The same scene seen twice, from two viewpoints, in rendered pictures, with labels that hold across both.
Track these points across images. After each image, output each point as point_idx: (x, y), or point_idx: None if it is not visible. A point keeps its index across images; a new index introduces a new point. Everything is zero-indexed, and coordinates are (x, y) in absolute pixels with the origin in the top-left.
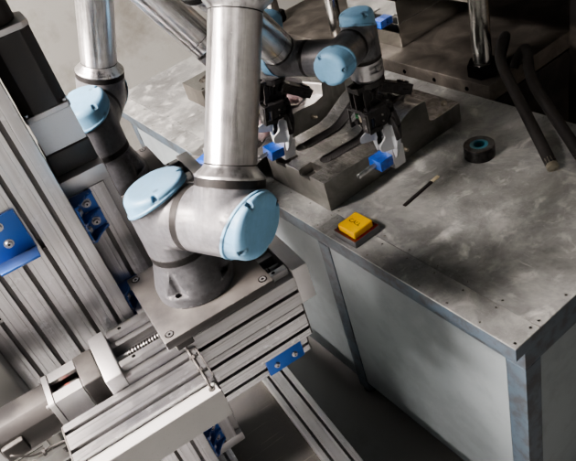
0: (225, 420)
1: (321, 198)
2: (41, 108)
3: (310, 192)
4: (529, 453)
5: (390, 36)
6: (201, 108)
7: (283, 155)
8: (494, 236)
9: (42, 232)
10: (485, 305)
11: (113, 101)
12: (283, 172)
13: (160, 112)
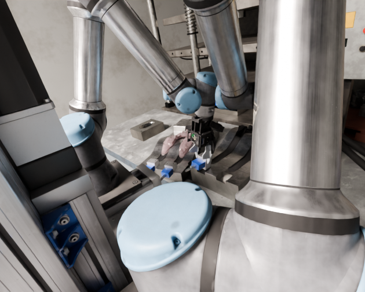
0: None
1: (232, 195)
2: (14, 107)
3: (222, 190)
4: None
5: (232, 110)
6: (139, 141)
7: (204, 166)
8: None
9: None
10: None
11: (97, 125)
12: (201, 177)
13: (117, 142)
